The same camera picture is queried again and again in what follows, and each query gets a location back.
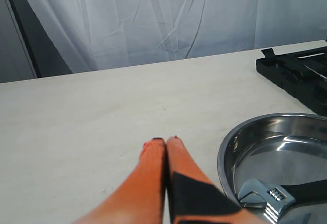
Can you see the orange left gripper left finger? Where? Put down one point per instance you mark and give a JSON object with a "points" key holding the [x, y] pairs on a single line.
{"points": [[140, 198]]}

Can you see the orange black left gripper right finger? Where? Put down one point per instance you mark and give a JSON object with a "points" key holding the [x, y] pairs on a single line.
{"points": [[193, 198]]}

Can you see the silver adjustable wrench black handle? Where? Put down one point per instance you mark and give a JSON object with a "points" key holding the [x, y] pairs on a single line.
{"points": [[276, 200]]}

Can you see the black plastic tool case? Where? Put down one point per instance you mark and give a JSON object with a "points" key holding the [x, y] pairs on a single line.
{"points": [[301, 74]]}

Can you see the round stainless steel tray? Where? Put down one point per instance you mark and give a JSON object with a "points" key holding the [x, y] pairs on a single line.
{"points": [[281, 148]]}

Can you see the white backdrop curtain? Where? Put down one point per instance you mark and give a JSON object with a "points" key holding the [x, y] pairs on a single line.
{"points": [[93, 35]]}

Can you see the dark vertical frame post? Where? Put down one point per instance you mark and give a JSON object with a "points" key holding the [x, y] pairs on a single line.
{"points": [[45, 58]]}

